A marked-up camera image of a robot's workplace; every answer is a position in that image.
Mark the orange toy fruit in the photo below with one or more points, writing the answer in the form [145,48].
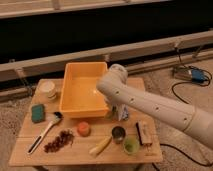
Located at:
[83,129]

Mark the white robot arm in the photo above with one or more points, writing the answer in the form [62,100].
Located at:
[186,118]

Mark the wooden table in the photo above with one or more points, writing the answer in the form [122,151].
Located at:
[78,152]

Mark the black whiteboard eraser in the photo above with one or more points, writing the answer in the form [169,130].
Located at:
[143,133]

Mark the yellow plastic bin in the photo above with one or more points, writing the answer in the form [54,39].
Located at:
[79,95]

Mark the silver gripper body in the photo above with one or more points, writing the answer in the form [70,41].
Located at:
[119,112]

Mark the green sponge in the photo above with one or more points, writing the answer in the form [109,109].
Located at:
[38,113]

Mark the white dish brush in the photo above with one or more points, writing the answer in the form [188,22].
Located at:
[57,118]

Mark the blue power box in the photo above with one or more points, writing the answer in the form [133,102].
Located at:
[191,75]

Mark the metal cup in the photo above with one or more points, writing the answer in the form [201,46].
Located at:
[118,134]

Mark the bunch of dark grapes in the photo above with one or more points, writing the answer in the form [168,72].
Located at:
[64,138]

